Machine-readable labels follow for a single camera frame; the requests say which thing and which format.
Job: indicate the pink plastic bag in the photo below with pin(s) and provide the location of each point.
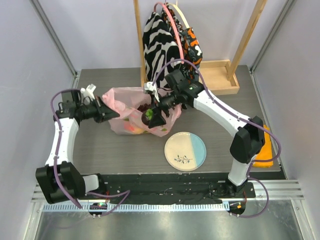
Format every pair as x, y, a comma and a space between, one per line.
126, 101

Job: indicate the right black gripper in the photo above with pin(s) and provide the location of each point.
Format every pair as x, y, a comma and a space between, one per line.
157, 108

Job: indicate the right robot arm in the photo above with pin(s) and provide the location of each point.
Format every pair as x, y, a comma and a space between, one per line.
247, 133

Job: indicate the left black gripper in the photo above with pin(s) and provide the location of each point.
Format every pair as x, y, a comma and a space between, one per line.
103, 112

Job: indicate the fake orange fruit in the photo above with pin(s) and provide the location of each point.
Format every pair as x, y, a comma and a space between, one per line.
138, 131

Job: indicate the black white zebra garment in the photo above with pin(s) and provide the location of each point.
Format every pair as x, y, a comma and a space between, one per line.
159, 46

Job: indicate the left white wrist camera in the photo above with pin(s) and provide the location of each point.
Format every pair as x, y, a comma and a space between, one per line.
88, 92

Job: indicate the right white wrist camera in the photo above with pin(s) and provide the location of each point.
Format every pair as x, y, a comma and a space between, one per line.
151, 89

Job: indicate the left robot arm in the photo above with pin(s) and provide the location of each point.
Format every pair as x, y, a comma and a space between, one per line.
59, 179

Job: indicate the cream and blue plate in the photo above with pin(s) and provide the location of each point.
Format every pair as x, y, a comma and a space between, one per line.
185, 151

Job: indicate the white slotted cable duct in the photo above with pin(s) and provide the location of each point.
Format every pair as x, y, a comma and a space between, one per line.
99, 207

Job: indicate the wooden clothes rack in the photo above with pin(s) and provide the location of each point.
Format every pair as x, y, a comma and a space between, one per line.
220, 75

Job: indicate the cream wooden hanger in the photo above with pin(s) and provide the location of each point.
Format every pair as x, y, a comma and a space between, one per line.
182, 16

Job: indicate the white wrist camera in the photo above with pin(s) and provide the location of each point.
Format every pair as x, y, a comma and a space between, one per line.
151, 89
88, 92

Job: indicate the orange folded cloth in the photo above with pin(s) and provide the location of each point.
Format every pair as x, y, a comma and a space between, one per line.
265, 154

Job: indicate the fake mangosteen green leaves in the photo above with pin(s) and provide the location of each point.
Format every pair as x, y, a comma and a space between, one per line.
146, 116

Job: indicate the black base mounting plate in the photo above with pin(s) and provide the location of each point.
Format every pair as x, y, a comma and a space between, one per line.
173, 188

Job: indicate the orange black patterned garment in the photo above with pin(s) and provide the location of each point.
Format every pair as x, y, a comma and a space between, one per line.
189, 43

